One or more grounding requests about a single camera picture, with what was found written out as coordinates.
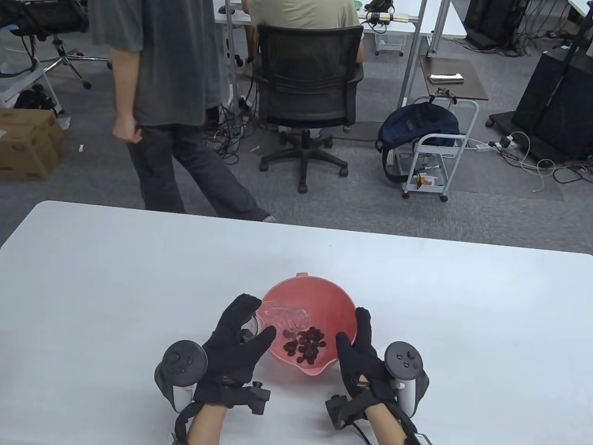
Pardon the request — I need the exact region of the brown side table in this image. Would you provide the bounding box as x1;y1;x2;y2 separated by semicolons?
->
419;57;489;102

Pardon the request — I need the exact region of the right grey white controller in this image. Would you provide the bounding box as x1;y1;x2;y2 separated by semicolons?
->
384;342;429;415

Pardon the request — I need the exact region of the white metal rack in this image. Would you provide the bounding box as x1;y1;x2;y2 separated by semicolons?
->
0;58;63;116

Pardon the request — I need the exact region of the white rolling cart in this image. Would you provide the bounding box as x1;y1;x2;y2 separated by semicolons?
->
402;96;479;202

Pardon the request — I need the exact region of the tangle of black cables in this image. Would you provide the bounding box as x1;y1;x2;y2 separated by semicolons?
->
204;100;260;165

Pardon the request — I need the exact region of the brown cardboard box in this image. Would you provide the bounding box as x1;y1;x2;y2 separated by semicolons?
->
0;108;69;181

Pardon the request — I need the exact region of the white office desk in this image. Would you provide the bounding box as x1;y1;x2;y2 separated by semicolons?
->
213;0;467;40

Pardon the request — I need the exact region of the grey white controller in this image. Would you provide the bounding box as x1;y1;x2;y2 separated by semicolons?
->
384;342;429;415
155;340;208;413

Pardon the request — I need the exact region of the person's right forearm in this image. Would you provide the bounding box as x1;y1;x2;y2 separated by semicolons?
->
366;402;408;445

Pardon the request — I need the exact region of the pink salad bowl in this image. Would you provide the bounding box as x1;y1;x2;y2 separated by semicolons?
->
262;273;358;377

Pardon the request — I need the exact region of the clear plastic jar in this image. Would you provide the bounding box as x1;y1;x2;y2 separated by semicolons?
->
254;300;312;337

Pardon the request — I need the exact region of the office chair with chrome base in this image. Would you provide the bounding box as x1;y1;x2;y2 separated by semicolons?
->
0;0;114;89

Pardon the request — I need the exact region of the person's right hand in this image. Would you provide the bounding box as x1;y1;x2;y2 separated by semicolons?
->
335;307;395;404

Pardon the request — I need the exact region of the black bag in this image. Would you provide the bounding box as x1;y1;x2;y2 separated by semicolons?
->
14;84;58;114

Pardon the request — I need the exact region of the silver metal frame post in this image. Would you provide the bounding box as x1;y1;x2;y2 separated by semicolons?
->
399;0;427;109
226;0;240;116

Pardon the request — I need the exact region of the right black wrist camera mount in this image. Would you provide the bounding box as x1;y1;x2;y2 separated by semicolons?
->
325;392;371;430

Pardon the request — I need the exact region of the pile of dark cranberries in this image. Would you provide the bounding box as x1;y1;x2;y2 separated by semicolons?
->
283;326;327;364

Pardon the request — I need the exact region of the navy blue backpack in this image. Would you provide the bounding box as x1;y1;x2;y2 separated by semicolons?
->
376;103;460;184

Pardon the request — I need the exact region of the white power strip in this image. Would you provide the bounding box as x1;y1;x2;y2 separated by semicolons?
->
475;134;524;153

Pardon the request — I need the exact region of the black wheeled cabinet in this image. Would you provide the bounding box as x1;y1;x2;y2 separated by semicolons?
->
486;28;593;163

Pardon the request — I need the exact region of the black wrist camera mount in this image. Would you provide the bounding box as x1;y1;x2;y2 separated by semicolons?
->
325;392;371;430
226;381;271;417

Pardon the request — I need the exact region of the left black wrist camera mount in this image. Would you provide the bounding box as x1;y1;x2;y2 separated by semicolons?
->
226;381;271;417

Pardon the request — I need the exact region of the person's left hand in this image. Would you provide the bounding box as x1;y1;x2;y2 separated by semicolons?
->
194;293;278;408

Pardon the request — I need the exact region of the left grey white controller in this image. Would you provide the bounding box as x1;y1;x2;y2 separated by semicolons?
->
155;340;208;413

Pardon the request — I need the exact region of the black equipment rack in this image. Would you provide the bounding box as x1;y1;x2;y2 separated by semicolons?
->
463;0;531;51

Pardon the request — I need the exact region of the black mesh office chair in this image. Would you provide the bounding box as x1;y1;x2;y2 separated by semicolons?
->
256;24;365;194

